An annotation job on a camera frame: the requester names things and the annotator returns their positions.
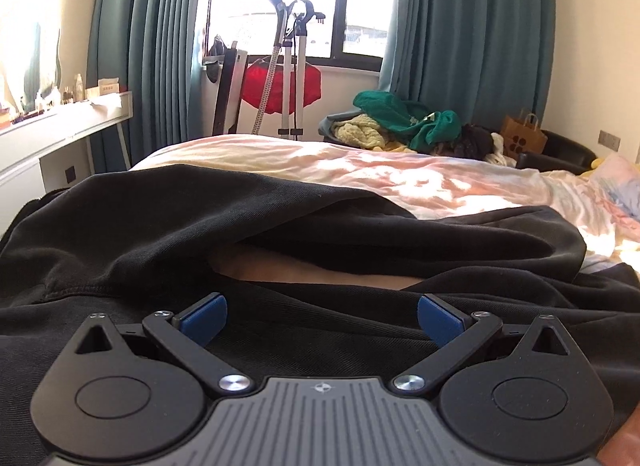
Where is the beige tissue box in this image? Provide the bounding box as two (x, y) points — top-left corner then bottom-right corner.
(86, 77), (122, 97)

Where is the brown paper bag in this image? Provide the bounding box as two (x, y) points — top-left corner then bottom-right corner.
(501, 108), (549, 159)

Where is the printed pillow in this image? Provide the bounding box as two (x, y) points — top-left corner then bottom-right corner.
(580, 153), (640, 237)

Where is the black armchair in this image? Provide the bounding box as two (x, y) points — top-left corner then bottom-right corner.
(515, 130), (599, 177)

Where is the dark cloth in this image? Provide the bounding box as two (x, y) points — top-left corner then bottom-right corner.
(432, 123), (496, 162)

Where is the black and white chair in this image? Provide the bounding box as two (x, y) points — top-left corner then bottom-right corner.
(212, 43), (249, 137)

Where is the white dressing table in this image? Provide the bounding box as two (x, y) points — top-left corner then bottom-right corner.
(0, 90), (134, 197)

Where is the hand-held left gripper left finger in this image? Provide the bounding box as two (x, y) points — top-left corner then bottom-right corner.
(72, 292), (253, 399)

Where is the yellow knit garment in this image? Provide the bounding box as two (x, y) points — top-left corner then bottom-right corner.
(332, 113), (416, 153)

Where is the bed with pink sheet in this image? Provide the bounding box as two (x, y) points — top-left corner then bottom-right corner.
(127, 133), (640, 293)

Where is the garment steamer stand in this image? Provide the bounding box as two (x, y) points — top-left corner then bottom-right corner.
(250, 0), (329, 141)

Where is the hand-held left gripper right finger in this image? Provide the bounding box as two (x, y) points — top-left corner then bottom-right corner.
(391, 293), (576, 399)

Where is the white drawer cabinet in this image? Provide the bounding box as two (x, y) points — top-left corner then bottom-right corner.
(0, 155), (44, 237)

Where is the black garment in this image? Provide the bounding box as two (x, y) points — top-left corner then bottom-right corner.
(0, 171), (640, 466)

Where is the teal curtain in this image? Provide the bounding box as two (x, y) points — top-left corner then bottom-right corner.
(378, 0), (559, 135)
(87, 0), (221, 169)

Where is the dark laundry basket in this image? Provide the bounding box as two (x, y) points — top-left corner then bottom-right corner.
(319, 113), (352, 147)

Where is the dark bag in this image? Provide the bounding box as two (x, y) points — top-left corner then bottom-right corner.
(206, 34), (229, 61)

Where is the green garment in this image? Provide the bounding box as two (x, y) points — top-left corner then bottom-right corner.
(353, 90), (462, 151)

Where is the white cloth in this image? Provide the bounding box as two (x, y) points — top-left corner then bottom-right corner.
(482, 132), (519, 167)

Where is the red cloth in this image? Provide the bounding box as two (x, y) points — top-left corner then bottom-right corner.
(241, 58), (322, 117)

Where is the group of cosmetic bottles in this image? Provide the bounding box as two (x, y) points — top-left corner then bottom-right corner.
(20, 73), (86, 112)

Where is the wavy white framed mirror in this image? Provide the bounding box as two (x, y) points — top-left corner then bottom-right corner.
(0, 20), (63, 107)

